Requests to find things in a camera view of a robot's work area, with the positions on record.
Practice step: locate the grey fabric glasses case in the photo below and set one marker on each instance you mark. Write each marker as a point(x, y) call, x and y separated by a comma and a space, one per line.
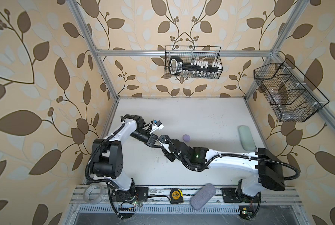
point(200, 199)

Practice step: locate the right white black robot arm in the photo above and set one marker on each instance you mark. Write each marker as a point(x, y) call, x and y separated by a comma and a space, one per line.
point(266, 170)

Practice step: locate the black wire basket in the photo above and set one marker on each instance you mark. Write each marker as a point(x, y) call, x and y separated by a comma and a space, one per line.
point(292, 96)
point(199, 53)

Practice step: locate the green glasses case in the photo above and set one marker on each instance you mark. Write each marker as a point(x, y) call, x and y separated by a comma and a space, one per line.
point(246, 139)

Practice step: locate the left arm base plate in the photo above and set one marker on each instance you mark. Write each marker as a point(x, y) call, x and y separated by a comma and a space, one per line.
point(140, 194)

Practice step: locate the right black wire basket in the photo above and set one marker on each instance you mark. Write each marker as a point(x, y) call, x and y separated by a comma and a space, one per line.
point(292, 96)

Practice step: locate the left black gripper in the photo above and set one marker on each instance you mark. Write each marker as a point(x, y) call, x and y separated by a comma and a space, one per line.
point(152, 140)

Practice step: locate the black socket holder rail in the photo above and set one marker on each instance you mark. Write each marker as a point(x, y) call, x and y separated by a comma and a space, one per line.
point(176, 66)

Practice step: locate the purple earbud charging case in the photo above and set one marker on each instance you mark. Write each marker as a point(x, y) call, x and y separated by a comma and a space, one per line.
point(186, 138)

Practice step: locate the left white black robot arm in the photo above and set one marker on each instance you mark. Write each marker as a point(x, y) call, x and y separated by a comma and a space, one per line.
point(106, 161)

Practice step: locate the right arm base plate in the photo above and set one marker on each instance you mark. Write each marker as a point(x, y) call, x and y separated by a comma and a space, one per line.
point(229, 195)

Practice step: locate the yellow black tape measure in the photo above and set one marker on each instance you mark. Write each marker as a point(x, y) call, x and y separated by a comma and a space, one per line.
point(176, 196)

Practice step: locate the back black wire basket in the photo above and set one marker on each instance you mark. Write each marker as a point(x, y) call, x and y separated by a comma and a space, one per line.
point(199, 53)

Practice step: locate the clear tape roll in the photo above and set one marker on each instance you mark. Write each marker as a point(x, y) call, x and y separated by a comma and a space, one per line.
point(94, 193)

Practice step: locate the aluminium frame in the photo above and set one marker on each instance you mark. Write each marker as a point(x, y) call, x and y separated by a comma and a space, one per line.
point(279, 55)

